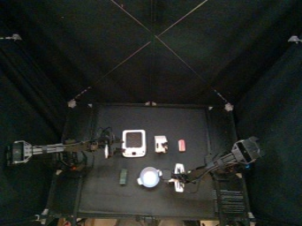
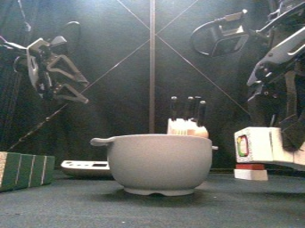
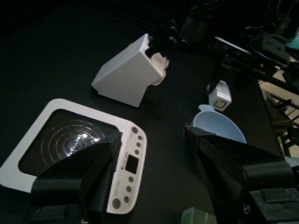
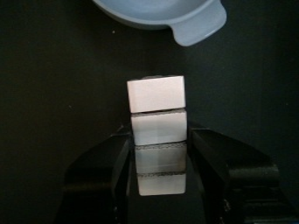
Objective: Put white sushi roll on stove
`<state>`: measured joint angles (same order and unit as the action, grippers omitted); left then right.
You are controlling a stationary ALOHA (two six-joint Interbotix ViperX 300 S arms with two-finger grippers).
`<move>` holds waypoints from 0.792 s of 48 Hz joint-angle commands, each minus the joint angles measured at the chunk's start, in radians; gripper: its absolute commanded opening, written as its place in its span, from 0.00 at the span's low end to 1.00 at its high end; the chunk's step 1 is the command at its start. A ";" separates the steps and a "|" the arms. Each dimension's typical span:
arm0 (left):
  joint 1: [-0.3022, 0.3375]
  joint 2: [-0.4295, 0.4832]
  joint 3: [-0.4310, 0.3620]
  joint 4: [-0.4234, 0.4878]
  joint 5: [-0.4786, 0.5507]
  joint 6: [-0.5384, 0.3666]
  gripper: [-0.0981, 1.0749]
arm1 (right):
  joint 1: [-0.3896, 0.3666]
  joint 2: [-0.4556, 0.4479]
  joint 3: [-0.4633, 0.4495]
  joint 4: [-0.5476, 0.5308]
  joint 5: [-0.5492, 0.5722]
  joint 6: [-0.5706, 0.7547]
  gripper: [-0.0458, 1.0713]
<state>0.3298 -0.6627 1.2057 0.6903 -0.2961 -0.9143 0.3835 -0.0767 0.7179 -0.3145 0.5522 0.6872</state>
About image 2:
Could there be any green white striped box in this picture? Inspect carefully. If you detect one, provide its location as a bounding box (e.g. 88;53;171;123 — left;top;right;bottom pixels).
0;151;56;192

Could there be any vertical metal frame pole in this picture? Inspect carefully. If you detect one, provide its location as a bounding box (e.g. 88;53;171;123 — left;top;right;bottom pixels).
147;0;157;134

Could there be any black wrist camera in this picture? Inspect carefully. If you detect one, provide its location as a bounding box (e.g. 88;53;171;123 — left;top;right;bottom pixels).
209;9;250;58
59;20;83;56

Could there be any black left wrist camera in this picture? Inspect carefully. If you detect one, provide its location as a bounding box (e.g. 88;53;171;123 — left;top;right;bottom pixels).
59;20;83;56

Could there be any red white nigiri toy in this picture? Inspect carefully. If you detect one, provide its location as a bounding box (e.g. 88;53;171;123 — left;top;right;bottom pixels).
234;163;269;182

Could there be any black handled toy knife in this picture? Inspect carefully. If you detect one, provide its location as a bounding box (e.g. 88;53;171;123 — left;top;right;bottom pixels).
193;95;202;120
169;95;179;121
185;95;195;121
197;100;209;128

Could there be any wooden toy knife block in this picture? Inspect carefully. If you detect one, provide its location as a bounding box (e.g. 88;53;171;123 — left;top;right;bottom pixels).
166;118;210;139

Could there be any black camera cable loop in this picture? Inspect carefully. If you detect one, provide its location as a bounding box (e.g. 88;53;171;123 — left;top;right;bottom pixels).
190;20;220;57

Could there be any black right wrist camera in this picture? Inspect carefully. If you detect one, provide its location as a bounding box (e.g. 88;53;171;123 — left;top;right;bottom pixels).
209;9;250;58

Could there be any grey toy cooking pot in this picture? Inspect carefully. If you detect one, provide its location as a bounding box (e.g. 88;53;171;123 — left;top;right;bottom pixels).
90;133;220;197

